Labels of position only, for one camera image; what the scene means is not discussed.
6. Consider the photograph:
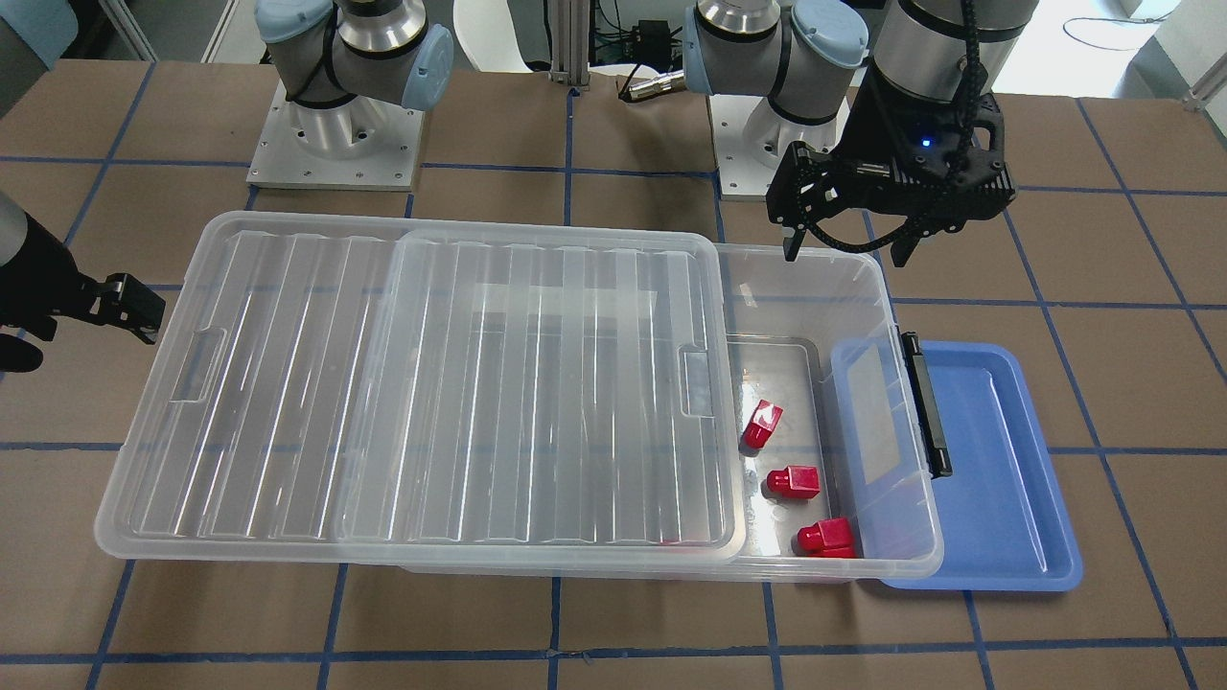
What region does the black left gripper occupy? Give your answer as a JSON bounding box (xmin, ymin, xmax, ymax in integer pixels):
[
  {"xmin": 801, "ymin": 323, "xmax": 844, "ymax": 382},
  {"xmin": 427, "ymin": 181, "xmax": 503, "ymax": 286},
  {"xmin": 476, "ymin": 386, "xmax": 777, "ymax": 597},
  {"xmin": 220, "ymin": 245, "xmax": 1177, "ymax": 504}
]
[{"xmin": 766, "ymin": 86, "xmax": 1017, "ymax": 269}]

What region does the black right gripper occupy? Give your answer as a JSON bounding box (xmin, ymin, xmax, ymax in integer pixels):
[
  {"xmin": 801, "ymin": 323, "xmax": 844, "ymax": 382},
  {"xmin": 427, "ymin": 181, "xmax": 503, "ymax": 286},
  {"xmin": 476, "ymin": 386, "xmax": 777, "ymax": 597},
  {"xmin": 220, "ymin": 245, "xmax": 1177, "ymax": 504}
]
[{"xmin": 1, "ymin": 212, "xmax": 166, "ymax": 345}]

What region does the red block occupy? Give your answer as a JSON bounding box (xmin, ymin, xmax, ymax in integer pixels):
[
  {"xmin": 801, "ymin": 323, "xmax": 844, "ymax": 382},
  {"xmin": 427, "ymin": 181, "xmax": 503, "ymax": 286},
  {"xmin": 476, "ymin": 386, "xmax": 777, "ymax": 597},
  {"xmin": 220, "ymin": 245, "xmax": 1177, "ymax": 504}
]
[
  {"xmin": 763, "ymin": 467, "xmax": 822, "ymax": 501},
  {"xmin": 740, "ymin": 399, "xmax": 784, "ymax": 453},
  {"xmin": 794, "ymin": 517, "xmax": 859, "ymax": 559}
]

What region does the clear plastic box lid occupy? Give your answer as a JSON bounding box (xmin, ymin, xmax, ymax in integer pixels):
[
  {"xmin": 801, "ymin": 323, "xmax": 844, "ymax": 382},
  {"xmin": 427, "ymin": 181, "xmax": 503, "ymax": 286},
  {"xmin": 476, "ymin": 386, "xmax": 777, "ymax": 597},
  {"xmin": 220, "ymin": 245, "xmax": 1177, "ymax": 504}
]
[{"xmin": 94, "ymin": 212, "xmax": 746, "ymax": 577}]

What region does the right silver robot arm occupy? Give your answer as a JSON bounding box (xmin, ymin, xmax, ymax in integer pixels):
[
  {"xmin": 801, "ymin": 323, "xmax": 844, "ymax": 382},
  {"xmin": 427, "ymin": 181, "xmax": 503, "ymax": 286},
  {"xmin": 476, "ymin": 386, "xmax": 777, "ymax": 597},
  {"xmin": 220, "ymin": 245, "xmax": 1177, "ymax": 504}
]
[{"xmin": 1, "ymin": 1, "xmax": 454, "ymax": 373}]

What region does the clear plastic storage box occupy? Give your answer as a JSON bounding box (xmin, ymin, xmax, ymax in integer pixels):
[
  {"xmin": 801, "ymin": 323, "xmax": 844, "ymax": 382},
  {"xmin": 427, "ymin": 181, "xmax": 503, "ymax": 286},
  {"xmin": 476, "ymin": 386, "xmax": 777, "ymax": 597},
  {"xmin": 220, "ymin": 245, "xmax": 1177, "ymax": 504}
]
[{"xmin": 393, "ymin": 241, "xmax": 946, "ymax": 582}]

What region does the blue plastic tray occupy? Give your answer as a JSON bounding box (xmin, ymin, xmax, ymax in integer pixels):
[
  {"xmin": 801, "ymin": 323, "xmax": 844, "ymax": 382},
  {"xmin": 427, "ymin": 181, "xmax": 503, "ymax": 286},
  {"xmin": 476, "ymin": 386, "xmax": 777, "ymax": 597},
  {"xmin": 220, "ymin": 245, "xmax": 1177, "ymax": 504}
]
[{"xmin": 828, "ymin": 336, "xmax": 1083, "ymax": 592}]

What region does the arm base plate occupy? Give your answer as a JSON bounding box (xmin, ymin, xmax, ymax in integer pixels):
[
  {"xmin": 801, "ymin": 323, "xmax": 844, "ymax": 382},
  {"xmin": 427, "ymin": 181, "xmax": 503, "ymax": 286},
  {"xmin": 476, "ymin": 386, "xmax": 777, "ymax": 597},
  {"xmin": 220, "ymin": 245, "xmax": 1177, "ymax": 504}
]
[
  {"xmin": 245, "ymin": 83, "xmax": 428, "ymax": 193},
  {"xmin": 708, "ymin": 95, "xmax": 849, "ymax": 201}
]

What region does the aluminium frame post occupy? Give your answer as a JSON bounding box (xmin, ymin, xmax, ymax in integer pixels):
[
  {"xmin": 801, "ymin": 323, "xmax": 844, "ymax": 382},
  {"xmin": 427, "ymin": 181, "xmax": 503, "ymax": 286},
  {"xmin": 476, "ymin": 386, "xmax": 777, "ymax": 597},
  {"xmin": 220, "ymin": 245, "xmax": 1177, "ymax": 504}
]
[{"xmin": 546, "ymin": 1, "xmax": 593, "ymax": 91}]

